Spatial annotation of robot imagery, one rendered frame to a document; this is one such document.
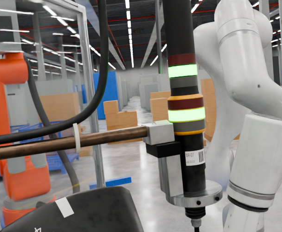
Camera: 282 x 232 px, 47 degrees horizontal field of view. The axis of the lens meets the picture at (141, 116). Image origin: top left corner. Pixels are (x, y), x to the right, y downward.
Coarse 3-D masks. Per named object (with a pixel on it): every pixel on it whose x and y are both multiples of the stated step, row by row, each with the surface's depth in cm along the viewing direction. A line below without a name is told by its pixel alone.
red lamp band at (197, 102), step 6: (168, 102) 39; (174, 102) 38; (180, 102) 38; (186, 102) 38; (192, 102) 38; (198, 102) 38; (168, 108) 39; (174, 108) 38; (180, 108) 38; (186, 108) 38; (192, 108) 38
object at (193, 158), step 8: (176, 136) 39; (184, 136) 38; (192, 136) 38; (200, 136) 39; (184, 144) 39; (192, 144) 38; (200, 144) 39; (184, 152) 39; (192, 152) 38; (200, 152) 39; (184, 160) 39; (192, 160) 39; (200, 160) 39; (184, 168) 39; (192, 168) 39; (200, 168) 39; (184, 176) 39; (192, 176) 39; (200, 176) 39; (184, 184) 40; (192, 184) 39; (200, 184) 39; (192, 208) 40; (200, 208) 40; (192, 216) 40; (200, 216) 40
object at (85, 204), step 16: (80, 192) 52; (96, 192) 53; (112, 192) 54; (128, 192) 56; (48, 208) 49; (80, 208) 50; (96, 208) 51; (112, 208) 52; (128, 208) 52; (16, 224) 46; (32, 224) 46; (48, 224) 47; (64, 224) 48; (80, 224) 48; (96, 224) 49; (112, 224) 49; (128, 224) 50
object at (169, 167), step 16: (160, 128) 37; (160, 144) 37; (176, 144) 37; (160, 160) 40; (176, 160) 38; (160, 176) 40; (176, 176) 38; (176, 192) 38; (192, 192) 39; (208, 192) 38
